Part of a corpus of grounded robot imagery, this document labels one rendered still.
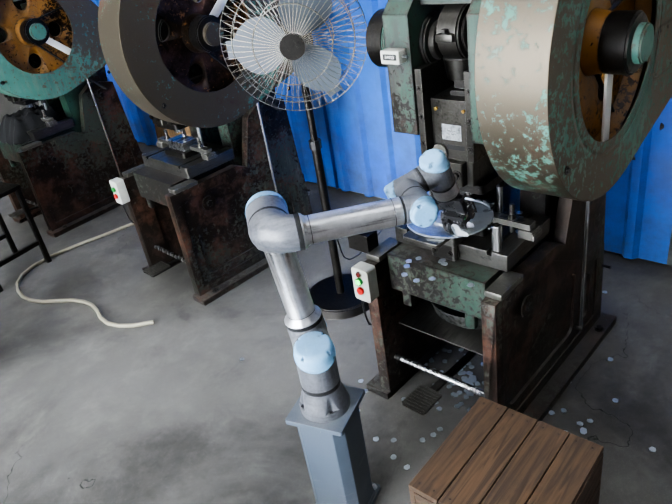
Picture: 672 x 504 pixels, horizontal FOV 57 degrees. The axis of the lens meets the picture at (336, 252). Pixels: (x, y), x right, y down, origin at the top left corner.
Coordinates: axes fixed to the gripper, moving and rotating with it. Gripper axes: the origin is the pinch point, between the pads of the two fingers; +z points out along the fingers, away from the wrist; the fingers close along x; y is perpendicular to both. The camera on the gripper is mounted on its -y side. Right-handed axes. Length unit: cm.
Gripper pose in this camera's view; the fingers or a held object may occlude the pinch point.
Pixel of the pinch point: (458, 233)
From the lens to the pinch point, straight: 197.1
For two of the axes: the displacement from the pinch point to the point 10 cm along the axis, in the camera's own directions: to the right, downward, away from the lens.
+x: 5.1, -7.8, 3.5
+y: 7.6, 2.2, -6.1
